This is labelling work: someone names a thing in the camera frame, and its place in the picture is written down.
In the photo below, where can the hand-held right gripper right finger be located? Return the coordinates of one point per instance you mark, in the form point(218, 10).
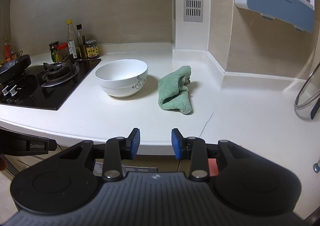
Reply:
point(176, 146)

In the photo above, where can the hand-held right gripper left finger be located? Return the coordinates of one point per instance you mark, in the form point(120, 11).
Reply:
point(135, 144)

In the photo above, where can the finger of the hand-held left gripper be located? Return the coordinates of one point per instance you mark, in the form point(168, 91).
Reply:
point(25, 145)

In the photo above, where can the green cloth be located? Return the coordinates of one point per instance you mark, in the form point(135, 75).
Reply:
point(172, 91)

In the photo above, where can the white bowl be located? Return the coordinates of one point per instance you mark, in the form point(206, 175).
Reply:
point(117, 73)

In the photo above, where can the person's left hand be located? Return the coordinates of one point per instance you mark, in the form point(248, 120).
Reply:
point(2, 163)

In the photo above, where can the red plastic object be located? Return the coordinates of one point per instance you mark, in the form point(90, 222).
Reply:
point(213, 167)

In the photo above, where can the silver cooktop knob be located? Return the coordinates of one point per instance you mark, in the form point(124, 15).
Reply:
point(13, 90)
point(5, 90)

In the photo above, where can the black glass gas cooktop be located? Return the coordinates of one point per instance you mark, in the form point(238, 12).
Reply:
point(62, 93)

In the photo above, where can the black frying pan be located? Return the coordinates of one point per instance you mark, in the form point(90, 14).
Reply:
point(12, 66)

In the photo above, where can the black burner grate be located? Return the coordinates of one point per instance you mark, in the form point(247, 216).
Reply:
point(58, 72)

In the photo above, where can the dark-lid jar green contents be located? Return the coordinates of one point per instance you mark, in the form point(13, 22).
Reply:
point(53, 53)

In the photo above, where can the red liquid bottle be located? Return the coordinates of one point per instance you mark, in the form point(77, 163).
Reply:
point(8, 50)

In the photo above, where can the red-lid jar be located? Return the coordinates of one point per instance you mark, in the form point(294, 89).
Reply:
point(63, 52)

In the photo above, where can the yellow-label jar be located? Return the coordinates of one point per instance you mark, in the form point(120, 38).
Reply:
point(92, 50)

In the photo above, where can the dark oil bottle black cap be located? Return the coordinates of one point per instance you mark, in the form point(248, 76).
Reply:
point(81, 46)

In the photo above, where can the tall clear bottle yellow cap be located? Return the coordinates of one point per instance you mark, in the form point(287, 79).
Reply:
point(72, 43)

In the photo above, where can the glass pot lid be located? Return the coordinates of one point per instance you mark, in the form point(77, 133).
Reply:
point(308, 96)

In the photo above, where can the grey metal knob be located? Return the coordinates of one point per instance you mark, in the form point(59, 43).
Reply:
point(316, 166)

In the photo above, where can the blue white wall dispenser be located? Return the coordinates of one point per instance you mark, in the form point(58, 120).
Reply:
point(277, 1)

